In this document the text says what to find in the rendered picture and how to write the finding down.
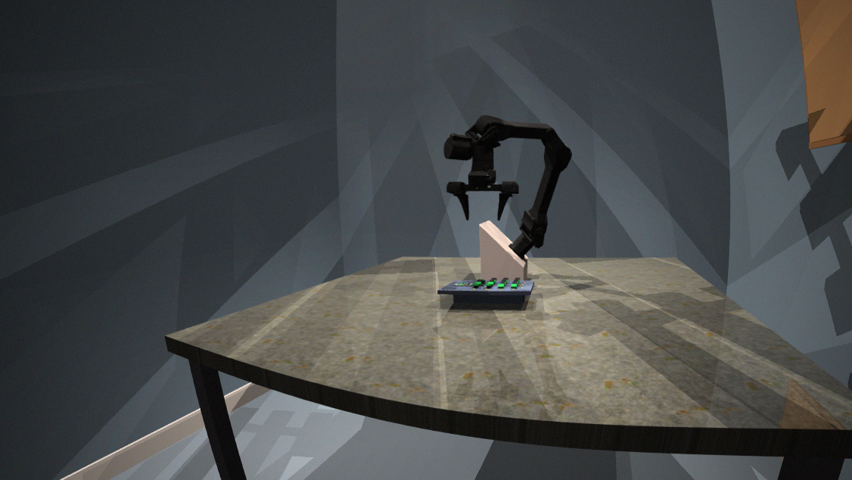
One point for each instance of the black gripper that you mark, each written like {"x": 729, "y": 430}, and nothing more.
{"x": 507, "y": 188}

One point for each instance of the grey switch panel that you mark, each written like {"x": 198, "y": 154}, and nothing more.
{"x": 488, "y": 292}

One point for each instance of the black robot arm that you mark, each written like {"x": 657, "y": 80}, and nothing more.
{"x": 492, "y": 130}

